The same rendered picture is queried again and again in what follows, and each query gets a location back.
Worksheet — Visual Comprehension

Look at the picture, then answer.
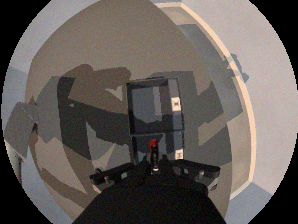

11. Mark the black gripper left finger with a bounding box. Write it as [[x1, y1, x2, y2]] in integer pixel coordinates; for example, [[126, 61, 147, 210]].
[[89, 153, 153, 195]]

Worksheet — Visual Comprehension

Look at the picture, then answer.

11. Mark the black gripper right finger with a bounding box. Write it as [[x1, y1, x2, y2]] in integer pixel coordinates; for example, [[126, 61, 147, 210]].
[[158, 152, 220, 191]]

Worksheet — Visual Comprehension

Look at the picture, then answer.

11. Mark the dark grey rack of three bins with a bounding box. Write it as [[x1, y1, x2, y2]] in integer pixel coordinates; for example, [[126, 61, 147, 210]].
[[126, 77, 185, 165]]

